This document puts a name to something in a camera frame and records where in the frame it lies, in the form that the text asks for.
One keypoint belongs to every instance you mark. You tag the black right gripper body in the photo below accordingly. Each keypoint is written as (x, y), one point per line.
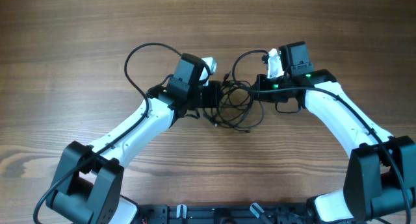
(266, 83)

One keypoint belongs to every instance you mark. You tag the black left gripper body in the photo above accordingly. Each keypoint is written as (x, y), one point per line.
(205, 96)

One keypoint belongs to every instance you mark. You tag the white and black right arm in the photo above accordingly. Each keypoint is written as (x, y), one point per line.
(380, 177)

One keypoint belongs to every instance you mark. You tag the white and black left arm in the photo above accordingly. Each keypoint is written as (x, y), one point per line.
(86, 186)

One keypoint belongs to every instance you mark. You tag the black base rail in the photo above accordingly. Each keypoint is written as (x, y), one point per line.
(255, 213)

